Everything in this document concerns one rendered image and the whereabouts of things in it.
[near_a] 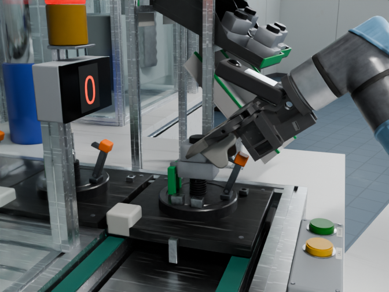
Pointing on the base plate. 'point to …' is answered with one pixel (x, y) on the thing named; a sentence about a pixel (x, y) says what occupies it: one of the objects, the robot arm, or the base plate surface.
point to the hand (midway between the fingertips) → (194, 146)
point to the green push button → (321, 226)
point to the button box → (317, 263)
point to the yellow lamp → (66, 24)
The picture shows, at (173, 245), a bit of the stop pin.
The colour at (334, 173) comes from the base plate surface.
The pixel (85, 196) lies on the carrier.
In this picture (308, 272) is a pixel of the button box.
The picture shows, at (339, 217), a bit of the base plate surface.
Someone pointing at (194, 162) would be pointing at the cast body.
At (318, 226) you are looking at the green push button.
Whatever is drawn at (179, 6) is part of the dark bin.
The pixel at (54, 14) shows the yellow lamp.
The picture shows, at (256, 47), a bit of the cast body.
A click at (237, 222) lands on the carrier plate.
